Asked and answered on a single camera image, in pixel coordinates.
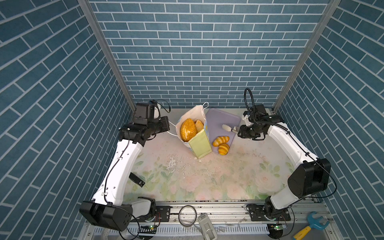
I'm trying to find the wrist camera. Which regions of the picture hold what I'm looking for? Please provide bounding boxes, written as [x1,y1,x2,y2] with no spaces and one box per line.
[150,100,162,119]
[242,115,253,127]

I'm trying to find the sesame oval bread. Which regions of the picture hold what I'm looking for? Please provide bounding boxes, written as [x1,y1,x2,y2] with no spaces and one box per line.
[180,119,197,142]

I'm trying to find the white metal tongs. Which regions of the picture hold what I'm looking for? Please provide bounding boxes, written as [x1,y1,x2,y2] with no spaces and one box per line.
[222,125,239,134]

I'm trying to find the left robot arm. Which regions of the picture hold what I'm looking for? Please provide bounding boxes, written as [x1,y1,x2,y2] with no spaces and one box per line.
[80,100,170,232]

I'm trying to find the striped croissant roll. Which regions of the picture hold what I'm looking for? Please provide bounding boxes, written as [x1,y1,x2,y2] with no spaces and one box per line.
[212,136,230,147]

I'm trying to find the black clip on mat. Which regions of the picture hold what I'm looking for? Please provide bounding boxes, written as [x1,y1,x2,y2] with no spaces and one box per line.
[129,173,145,188]

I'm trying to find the paper bag with floral sides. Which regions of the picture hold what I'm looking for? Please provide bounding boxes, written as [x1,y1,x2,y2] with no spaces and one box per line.
[170,102,212,159]

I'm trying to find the grey cable loop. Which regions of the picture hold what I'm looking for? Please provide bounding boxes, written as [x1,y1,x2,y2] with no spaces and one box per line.
[178,205,198,228]

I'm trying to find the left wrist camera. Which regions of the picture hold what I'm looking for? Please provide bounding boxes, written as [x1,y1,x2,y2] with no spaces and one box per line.
[150,100,162,119]

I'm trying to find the triangular toast bread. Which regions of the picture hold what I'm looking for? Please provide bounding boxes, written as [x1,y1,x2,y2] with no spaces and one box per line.
[195,120,204,133]

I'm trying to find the striped round roll near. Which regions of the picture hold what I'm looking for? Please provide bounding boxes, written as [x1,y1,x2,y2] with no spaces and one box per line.
[218,143,230,156]

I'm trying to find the grey handheld device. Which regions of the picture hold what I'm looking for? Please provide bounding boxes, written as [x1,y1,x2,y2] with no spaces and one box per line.
[198,214,218,240]

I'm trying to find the lilac plastic tray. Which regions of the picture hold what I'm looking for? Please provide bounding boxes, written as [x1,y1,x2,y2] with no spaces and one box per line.
[206,108,241,147]

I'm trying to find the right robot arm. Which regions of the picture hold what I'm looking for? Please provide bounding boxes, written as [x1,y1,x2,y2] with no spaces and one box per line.
[238,105,331,220]

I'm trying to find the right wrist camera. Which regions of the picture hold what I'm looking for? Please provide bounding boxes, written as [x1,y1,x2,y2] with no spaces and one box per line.
[242,115,253,127]

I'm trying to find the floral table mat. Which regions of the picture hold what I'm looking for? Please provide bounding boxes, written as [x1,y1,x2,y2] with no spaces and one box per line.
[124,130,294,202]

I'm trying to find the blue yellow toy wrench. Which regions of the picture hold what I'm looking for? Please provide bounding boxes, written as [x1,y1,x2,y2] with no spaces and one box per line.
[293,212,330,240]

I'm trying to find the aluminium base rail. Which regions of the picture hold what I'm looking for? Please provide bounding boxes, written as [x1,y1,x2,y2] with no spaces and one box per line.
[80,200,342,240]

